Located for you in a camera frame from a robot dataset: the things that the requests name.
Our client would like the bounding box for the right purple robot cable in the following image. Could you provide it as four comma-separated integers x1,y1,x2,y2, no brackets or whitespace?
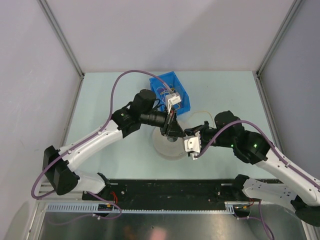
193,119,320,240

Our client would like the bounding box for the left aluminium frame post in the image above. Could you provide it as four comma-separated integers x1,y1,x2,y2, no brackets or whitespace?
37,0,85,76

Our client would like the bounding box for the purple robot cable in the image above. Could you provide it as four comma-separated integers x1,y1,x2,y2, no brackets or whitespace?
31,69,175,221
193,119,320,240

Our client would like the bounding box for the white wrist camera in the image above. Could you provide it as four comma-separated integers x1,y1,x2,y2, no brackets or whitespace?
183,131,201,160
165,92,182,113

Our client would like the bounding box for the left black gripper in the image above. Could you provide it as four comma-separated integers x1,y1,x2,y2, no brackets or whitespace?
140,106,186,138

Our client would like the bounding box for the grey cable spool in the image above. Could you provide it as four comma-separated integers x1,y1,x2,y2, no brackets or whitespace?
152,127,187,161

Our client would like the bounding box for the blue plastic bin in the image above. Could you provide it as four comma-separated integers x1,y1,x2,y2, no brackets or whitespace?
149,71,191,115

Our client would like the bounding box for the yellow cable in bin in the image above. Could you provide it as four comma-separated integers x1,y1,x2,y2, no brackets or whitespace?
159,86,187,111

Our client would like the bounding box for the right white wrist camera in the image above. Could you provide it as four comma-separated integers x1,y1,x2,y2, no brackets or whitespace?
183,131,201,160

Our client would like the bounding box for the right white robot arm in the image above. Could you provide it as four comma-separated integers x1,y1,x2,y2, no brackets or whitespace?
184,111,320,227

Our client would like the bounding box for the orange cable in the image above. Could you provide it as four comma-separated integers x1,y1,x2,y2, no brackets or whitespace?
191,109,217,127

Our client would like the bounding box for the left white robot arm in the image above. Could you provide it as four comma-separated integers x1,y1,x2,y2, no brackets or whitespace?
43,89,185,200

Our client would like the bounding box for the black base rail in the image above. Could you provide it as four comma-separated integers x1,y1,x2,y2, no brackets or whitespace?
98,179,258,211

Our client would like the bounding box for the grey slotted cable duct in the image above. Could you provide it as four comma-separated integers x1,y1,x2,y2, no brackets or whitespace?
46,201,261,215

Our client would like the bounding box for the aluminium frame post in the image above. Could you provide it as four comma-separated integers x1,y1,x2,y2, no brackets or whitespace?
37,0,85,76
255,0,305,76

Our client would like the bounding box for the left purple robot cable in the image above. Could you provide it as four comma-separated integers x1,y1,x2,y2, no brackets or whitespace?
31,69,175,221

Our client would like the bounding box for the right aluminium frame post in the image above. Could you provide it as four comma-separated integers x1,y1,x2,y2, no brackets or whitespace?
255,0,305,76

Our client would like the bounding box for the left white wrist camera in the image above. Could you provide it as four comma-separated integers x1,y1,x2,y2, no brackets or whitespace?
165,92,182,113

